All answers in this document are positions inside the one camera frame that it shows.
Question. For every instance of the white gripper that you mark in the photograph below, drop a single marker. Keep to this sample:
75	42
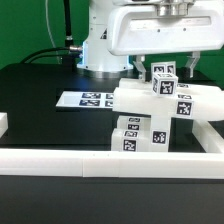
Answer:
139	30

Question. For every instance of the white chair back frame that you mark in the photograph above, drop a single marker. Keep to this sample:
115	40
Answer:
191	101

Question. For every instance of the white chair seat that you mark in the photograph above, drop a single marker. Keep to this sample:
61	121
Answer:
159	133

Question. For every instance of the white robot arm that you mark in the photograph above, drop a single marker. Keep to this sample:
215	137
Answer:
96	57

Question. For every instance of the white sheet with markers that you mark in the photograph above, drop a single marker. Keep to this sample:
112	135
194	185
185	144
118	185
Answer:
73	99

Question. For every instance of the white U-shaped obstacle fence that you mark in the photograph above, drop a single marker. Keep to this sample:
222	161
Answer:
206	165

